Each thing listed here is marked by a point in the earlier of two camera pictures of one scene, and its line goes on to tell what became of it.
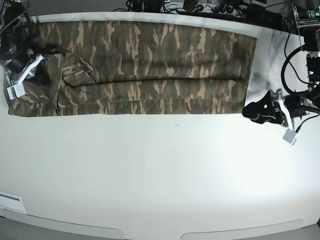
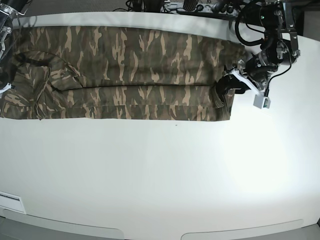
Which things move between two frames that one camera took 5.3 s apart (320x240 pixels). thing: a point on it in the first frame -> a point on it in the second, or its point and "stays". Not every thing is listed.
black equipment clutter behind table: (279, 12) stays
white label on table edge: (11, 201) stays
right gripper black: (263, 110) -> (258, 68)
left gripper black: (21, 68) -> (7, 77)
